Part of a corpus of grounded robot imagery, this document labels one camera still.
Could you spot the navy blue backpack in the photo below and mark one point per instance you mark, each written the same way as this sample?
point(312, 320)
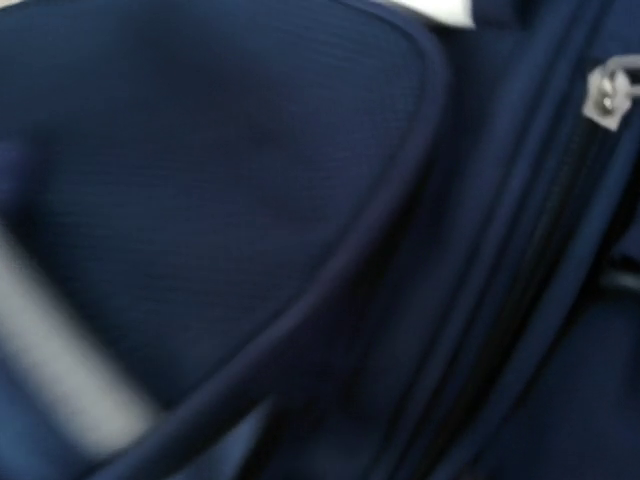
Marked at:
point(319, 239)

